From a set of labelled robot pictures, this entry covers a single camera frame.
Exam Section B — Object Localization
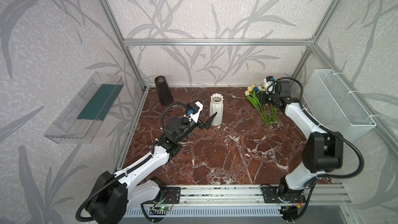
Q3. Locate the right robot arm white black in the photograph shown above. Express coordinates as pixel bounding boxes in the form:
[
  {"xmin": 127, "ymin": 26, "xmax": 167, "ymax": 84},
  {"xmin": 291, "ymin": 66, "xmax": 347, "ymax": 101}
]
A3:
[{"xmin": 260, "ymin": 76, "xmax": 344, "ymax": 196}]

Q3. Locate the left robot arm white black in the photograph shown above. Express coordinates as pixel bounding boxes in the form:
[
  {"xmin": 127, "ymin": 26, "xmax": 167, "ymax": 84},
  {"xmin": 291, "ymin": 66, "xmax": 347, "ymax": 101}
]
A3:
[{"xmin": 75, "ymin": 114, "xmax": 216, "ymax": 224}]

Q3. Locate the white ribbed ceramic vase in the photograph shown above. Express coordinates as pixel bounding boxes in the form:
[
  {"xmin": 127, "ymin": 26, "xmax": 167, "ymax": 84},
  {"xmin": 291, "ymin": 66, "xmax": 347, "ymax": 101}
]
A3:
[{"xmin": 209, "ymin": 93, "xmax": 224, "ymax": 126}]

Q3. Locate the black cylindrical vase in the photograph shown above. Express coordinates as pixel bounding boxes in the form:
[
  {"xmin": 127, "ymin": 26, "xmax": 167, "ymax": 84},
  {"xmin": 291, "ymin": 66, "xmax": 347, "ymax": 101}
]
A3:
[{"xmin": 154, "ymin": 76, "xmax": 174, "ymax": 105}]

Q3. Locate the bunch of artificial tulips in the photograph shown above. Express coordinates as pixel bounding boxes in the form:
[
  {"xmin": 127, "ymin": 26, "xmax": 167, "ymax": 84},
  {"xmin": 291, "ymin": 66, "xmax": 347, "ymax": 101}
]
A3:
[{"xmin": 245, "ymin": 84, "xmax": 277, "ymax": 127}]

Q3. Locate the green circuit board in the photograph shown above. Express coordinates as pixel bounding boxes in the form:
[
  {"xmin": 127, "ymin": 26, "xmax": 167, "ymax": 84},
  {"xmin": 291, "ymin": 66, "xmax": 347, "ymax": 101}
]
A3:
[{"xmin": 151, "ymin": 205, "xmax": 174, "ymax": 215}]

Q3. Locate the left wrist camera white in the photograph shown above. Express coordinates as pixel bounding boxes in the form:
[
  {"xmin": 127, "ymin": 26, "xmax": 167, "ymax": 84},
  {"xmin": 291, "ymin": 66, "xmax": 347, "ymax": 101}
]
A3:
[{"xmin": 186, "ymin": 101, "xmax": 203, "ymax": 123}]

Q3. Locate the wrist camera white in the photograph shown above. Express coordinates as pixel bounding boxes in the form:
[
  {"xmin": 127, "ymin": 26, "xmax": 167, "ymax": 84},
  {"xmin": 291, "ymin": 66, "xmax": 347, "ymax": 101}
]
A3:
[
  {"xmin": 186, "ymin": 101, "xmax": 203, "ymax": 123},
  {"xmin": 263, "ymin": 76, "xmax": 275, "ymax": 94}
]

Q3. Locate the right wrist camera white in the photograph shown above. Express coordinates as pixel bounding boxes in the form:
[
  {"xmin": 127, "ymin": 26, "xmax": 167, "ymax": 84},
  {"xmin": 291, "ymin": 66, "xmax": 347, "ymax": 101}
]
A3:
[{"xmin": 263, "ymin": 76, "xmax": 275, "ymax": 94}]

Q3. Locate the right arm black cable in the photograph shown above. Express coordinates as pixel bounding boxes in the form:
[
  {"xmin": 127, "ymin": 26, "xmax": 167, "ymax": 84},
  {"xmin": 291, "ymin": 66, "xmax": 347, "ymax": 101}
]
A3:
[{"xmin": 275, "ymin": 77, "xmax": 364, "ymax": 179}]

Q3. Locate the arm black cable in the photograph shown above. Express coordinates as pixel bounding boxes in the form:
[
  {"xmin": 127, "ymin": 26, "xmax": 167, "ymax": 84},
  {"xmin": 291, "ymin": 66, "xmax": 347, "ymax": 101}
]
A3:
[
  {"xmin": 75, "ymin": 153, "xmax": 154, "ymax": 223},
  {"xmin": 275, "ymin": 77, "xmax": 364, "ymax": 179}
]

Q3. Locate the white wire mesh basket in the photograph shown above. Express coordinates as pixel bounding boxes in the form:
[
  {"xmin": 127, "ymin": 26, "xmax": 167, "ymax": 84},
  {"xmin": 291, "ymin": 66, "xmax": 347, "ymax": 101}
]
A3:
[{"xmin": 303, "ymin": 69, "xmax": 376, "ymax": 141}]

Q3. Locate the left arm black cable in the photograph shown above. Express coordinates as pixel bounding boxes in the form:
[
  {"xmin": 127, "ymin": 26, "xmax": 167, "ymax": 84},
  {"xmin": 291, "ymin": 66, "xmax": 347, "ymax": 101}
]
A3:
[{"xmin": 75, "ymin": 153, "xmax": 154, "ymax": 223}]

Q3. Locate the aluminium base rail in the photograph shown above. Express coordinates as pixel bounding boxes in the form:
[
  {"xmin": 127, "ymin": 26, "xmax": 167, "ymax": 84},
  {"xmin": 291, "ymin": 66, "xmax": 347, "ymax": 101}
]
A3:
[{"xmin": 125, "ymin": 184, "xmax": 353, "ymax": 219}]

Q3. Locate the clear plastic wall tray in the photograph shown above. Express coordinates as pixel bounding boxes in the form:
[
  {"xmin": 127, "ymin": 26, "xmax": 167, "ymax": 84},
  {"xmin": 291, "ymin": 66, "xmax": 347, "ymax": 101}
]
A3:
[{"xmin": 44, "ymin": 72, "xmax": 124, "ymax": 144}]

